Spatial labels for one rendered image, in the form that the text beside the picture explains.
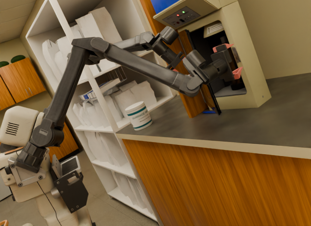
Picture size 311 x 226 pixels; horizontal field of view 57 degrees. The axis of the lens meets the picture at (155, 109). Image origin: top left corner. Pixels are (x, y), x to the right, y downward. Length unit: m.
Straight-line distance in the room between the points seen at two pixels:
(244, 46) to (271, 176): 0.57
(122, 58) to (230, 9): 0.53
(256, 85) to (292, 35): 0.41
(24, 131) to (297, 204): 1.07
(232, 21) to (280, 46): 0.47
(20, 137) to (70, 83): 0.32
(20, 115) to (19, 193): 0.33
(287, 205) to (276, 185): 0.09
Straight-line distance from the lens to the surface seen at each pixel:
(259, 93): 1.39
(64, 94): 1.11
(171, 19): 1.42
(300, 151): 0.96
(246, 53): 1.35
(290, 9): 1.64
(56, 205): 1.38
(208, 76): 1.02
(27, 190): 1.35
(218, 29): 1.38
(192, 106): 1.58
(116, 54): 1.08
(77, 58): 1.12
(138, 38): 1.35
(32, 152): 1.13
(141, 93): 2.47
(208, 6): 1.28
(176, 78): 1.01
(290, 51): 1.70
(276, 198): 1.21
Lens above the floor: 1.38
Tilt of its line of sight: 12 degrees down
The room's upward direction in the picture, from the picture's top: 24 degrees counter-clockwise
